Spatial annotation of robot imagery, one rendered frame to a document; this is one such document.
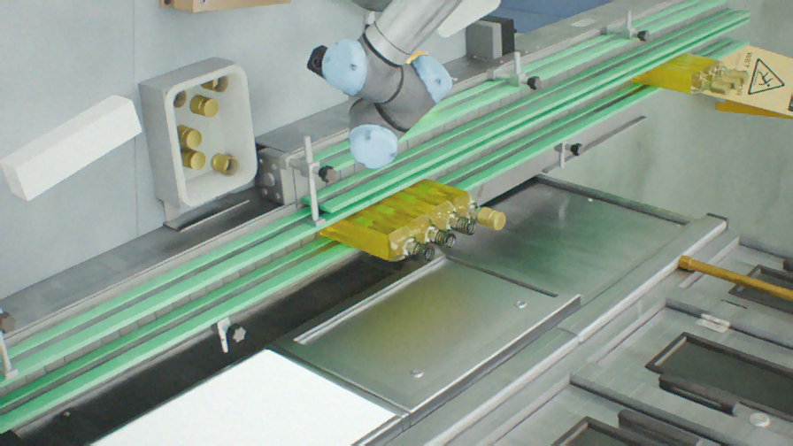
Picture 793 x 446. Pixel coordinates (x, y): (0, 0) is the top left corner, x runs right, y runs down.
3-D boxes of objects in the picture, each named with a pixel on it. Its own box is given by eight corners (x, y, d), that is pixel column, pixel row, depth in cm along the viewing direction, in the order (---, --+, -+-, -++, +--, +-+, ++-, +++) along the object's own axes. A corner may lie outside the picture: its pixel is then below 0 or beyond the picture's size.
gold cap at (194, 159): (174, 149, 184) (188, 155, 181) (190, 143, 186) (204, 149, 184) (178, 168, 186) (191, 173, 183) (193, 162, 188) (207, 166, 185)
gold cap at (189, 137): (171, 128, 182) (185, 133, 179) (186, 121, 184) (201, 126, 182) (173, 147, 184) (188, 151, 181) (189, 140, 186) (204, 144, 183)
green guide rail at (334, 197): (302, 203, 195) (331, 213, 190) (301, 198, 194) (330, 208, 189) (727, 11, 306) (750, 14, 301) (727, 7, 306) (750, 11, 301)
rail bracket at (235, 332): (189, 340, 184) (235, 366, 175) (183, 307, 181) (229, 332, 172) (206, 331, 187) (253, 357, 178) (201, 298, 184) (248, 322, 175)
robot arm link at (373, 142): (411, 147, 164) (376, 181, 168) (407, 110, 172) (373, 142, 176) (374, 120, 160) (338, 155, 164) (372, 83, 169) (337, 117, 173)
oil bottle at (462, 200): (381, 203, 212) (463, 231, 198) (380, 178, 210) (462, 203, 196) (401, 194, 216) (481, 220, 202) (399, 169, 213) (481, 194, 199)
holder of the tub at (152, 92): (160, 225, 189) (185, 236, 184) (137, 82, 177) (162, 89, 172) (232, 193, 199) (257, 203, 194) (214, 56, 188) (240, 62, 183)
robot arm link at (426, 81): (419, 74, 154) (371, 122, 159) (464, 93, 163) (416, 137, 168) (398, 38, 158) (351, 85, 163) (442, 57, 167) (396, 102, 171)
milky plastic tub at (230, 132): (157, 199, 186) (184, 211, 180) (138, 82, 176) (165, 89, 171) (230, 168, 197) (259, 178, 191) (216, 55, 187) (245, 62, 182)
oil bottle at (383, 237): (319, 235, 201) (400, 266, 187) (316, 209, 199) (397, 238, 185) (340, 225, 205) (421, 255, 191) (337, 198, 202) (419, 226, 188)
